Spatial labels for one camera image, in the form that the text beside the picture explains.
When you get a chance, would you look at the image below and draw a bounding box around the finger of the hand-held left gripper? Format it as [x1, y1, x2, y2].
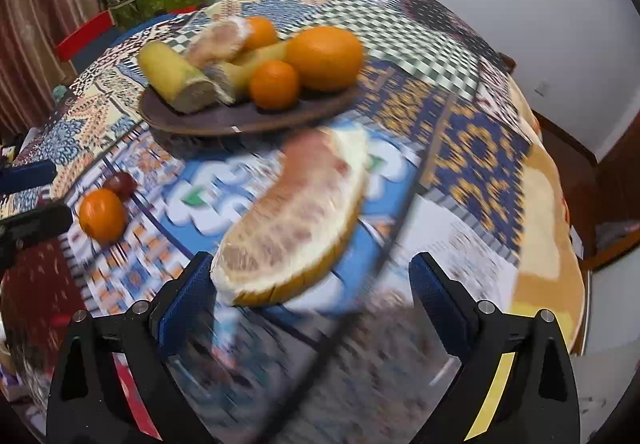
[0, 201, 74, 270]
[0, 160, 57, 195]

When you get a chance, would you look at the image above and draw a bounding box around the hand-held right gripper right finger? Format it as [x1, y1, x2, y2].
[406, 251, 581, 444]

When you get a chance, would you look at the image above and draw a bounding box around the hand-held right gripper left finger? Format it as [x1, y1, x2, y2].
[46, 251, 218, 444]

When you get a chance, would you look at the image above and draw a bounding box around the small tangerine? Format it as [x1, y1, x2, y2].
[78, 189, 126, 245]
[249, 60, 301, 111]

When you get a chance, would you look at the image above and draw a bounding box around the small dark red fruit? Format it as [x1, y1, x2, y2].
[103, 172, 137, 200]

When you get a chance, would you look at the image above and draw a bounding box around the peeled pomelo segment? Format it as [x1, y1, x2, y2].
[210, 124, 372, 308]
[184, 17, 257, 71]

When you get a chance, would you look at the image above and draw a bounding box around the yellow sugarcane piece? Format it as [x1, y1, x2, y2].
[210, 42, 297, 101]
[138, 43, 236, 115]

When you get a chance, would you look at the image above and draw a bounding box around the dark purple plate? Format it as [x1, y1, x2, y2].
[138, 82, 362, 136]

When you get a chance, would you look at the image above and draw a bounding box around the large orange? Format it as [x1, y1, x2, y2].
[286, 26, 365, 92]
[244, 17, 279, 51]

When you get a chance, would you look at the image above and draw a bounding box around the red box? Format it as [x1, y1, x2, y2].
[55, 12, 119, 64]

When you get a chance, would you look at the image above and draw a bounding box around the striped brown curtain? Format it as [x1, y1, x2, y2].
[0, 0, 127, 137]

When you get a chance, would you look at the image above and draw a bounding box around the patchwork tablecloth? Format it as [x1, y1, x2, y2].
[0, 0, 587, 444]

